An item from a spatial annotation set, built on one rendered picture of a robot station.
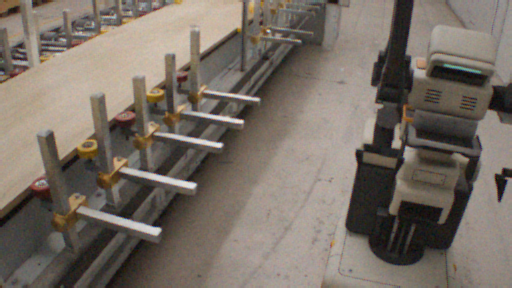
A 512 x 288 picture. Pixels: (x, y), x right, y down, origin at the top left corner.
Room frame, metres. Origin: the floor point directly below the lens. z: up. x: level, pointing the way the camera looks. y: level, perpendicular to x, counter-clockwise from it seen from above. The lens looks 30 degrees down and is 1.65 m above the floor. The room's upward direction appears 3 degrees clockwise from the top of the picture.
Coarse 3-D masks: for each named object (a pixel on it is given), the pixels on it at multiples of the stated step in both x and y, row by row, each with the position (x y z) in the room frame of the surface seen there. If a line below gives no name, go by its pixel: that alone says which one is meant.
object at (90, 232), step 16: (304, 16) 4.46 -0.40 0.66; (272, 48) 3.17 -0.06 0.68; (256, 64) 2.75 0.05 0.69; (240, 80) 2.42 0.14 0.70; (208, 112) 1.95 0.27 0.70; (192, 128) 1.76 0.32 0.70; (160, 160) 1.47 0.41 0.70; (176, 160) 1.57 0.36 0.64; (128, 192) 1.23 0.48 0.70; (144, 192) 1.29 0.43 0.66; (112, 208) 1.13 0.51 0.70; (128, 208) 1.17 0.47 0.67; (96, 224) 1.04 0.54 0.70; (80, 240) 0.95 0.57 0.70; (96, 240) 0.97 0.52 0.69; (64, 256) 0.87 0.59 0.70; (80, 256) 0.88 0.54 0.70; (96, 256) 0.95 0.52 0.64; (48, 272) 0.80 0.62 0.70; (64, 272) 0.81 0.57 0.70; (80, 272) 0.86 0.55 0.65
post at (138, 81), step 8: (136, 80) 1.38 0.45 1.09; (144, 80) 1.40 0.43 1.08; (136, 88) 1.38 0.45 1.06; (144, 88) 1.40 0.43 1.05; (136, 96) 1.38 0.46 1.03; (144, 96) 1.39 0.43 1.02; (136, 104) 1.38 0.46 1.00; (144, 104) 1.39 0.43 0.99; (136, 112) 1.38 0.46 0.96; (144, 112) 1.38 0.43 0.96; (136, 120) 1.38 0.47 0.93; (144, 120) 1.38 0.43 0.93; (136, 128) 1.38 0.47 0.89; (144, 128) 1.38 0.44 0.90; (144, 136) 1.37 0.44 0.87; (144, 152) 1.38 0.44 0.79; (144, 160) 1.38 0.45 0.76
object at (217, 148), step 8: (120, 128) 1.45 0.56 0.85; (128, 128) 1.45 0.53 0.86; (160, 136) 1.40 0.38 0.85; (168, 136) 1.40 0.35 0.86; (176, 136) 1.40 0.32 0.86; (176, 144) 1.39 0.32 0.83; (184, 144) 1.38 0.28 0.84; (192, 144) 1.37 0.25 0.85; (200, 144) 1.36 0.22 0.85; (208, 144) 1.36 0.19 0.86; (216, 144) 1.36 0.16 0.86; (216, 152) 1.34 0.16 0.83
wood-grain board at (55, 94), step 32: (192, 0) 3.84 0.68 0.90; (224, 0) 3.89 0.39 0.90; (128, 32) 2.70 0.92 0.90; (160, 32) 2.71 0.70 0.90; (224, 32) 2.76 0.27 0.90; (64, 64) 2.05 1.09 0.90; (96, 64) 2.06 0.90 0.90; (128, 64) 2.07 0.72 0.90; (160, 64) 2.08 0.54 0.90; (0, 96) 1.62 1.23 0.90; (32, 96) 1.62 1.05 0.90; (64, 96) 1.63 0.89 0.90; (128, 96) 1.66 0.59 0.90; (0, 128) 1.31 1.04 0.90; (32, 128) 1.33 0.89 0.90; (64, 128) 1.34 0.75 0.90; (0, 160) 1.09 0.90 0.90; (32, 160) 1.10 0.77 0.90; (64, 160) 1.14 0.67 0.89; (0, 192) 0.91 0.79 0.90
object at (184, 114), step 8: (152, 112) 1.69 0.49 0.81; (160, 112) 1.68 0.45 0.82; (184, 112) 1.66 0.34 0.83; (192, 112) 1.66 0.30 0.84; (192, 120) 1.64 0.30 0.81; (200, 120) 1.63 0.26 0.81; (208, 120) 1.62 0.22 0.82; (216, 120) 1.61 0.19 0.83; (224, 120) 1.60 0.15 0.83; (232, 120) 1.61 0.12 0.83; (240, 120) 1.61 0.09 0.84; (240, 128) 1.58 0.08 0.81
